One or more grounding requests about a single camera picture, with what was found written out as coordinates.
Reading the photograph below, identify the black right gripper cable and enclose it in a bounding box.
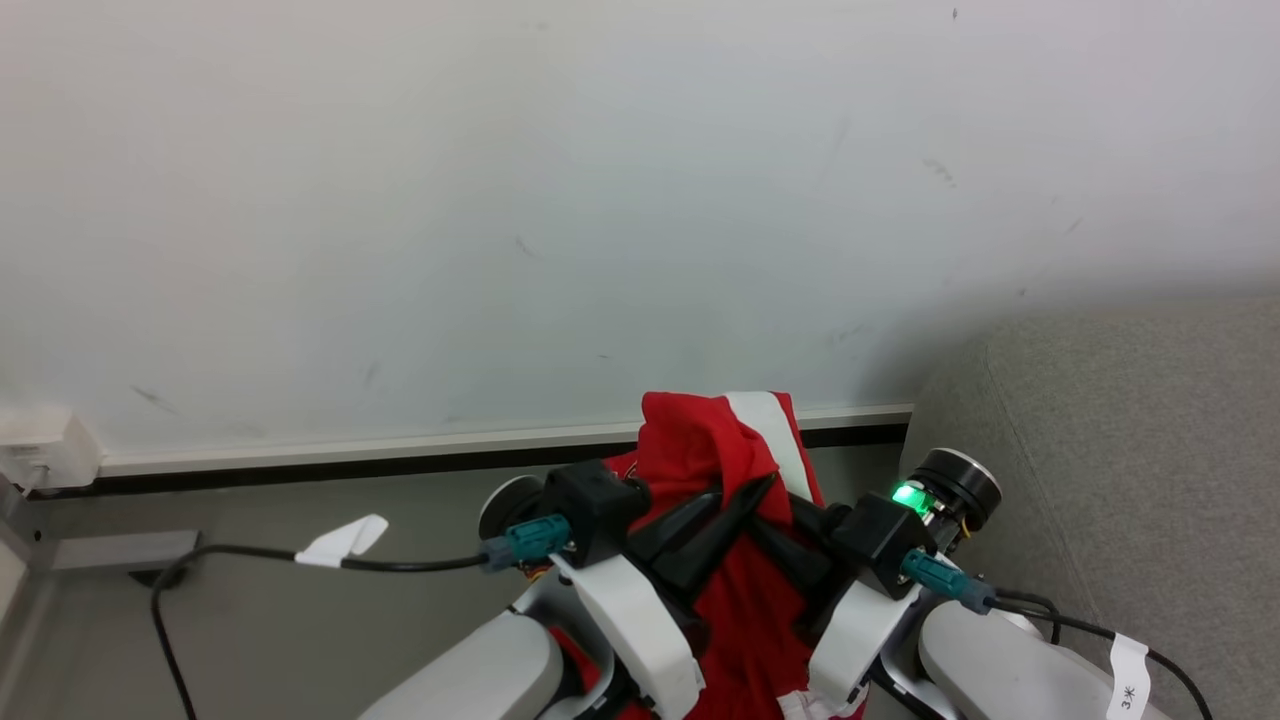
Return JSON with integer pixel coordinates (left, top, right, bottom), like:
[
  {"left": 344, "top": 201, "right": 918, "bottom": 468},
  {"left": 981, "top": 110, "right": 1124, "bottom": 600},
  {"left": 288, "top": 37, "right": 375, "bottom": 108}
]
[{"left": 900, "top": 548, "right": 1214, "bottom": 720}]

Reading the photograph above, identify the white and black baseboard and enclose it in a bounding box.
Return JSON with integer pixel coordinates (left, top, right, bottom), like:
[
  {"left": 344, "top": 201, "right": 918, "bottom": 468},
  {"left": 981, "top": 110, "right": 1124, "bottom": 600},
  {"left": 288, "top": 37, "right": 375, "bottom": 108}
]
[{"left": 60, "top": 402, "right": 915, "bottom": 498}]

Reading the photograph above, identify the white cable tag with writing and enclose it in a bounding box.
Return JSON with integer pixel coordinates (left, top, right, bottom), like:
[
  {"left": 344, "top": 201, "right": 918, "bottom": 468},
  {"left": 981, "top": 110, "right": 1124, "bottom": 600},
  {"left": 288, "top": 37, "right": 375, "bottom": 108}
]
[{"left": 1104, "top": 632, "right": 1153, "bottom": 720}]

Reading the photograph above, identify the blank white cable tag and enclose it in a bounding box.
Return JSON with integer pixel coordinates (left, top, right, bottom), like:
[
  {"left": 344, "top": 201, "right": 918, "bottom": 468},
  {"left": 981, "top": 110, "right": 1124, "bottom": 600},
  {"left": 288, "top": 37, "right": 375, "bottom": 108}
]
[{"left": 294, "top": 514, "right": 390, "bottom": 570}]

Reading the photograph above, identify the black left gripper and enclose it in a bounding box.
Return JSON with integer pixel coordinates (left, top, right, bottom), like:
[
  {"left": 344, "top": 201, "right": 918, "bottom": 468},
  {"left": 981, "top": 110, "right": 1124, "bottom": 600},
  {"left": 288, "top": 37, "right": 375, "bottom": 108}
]
[{"left": 545, "top": 462, "right": 778, "bottom": 594}]

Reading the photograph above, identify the flat grey floor box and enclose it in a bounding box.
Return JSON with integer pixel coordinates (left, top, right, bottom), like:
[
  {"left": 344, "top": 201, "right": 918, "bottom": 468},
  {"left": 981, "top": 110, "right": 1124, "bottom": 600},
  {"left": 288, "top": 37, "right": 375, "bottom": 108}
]
[{"left": 50, "top": 529, "right": 202, "bottom": 574}]

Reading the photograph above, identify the grey cabinet edge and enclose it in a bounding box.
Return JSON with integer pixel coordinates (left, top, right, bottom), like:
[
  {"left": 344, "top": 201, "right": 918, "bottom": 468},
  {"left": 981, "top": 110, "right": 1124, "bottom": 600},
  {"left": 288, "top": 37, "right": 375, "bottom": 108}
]
[{"left": 0, "top": 478, "right": 56, "bottom": 720}]

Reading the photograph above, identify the red garment with white stripe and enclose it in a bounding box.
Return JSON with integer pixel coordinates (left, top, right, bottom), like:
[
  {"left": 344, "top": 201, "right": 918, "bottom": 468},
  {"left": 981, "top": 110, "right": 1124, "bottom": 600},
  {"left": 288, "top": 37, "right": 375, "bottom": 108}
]
[{"left": 548, "top": 390, "right": 871, "bottom": 720}]

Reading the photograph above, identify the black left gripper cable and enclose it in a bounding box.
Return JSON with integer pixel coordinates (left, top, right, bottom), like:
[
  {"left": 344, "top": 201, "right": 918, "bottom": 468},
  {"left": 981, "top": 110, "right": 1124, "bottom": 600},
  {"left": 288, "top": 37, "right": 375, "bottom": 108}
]
[{"left": 150, "top": 514, "right": 574, "bottom": 720}]

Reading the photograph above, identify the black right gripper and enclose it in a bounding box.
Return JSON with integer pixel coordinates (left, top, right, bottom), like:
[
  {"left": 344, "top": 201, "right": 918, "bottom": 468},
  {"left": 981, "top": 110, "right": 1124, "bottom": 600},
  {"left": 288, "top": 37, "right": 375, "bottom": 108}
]
[{"left": 749, "top": 482, "right": 938, "bottom": 602}]

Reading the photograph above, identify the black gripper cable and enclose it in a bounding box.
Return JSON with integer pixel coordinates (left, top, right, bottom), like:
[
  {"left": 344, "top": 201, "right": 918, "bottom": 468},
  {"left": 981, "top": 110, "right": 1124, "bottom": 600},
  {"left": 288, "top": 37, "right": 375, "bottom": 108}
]
[
  {"left": 150, "top": 514, "right": 574, "bottom": 720},
  {"left": 900, "top": 548, "right": 1214, "bottom": 720}
]

